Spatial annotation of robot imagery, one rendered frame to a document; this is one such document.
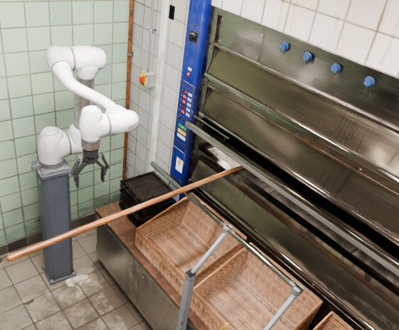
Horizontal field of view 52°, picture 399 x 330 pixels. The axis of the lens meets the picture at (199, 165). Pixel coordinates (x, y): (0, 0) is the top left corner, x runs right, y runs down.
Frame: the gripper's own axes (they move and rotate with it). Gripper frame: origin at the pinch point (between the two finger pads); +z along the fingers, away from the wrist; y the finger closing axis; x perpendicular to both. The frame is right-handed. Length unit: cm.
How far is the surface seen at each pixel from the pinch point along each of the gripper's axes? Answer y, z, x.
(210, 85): -86, -36, -22
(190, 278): -34, 37, 52
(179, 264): -56, 71, 14
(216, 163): -88, 11, -5
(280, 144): -92, -26, 38
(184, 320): -36, 72, 52
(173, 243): -63, 70, -4
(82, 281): -16, 130, -51
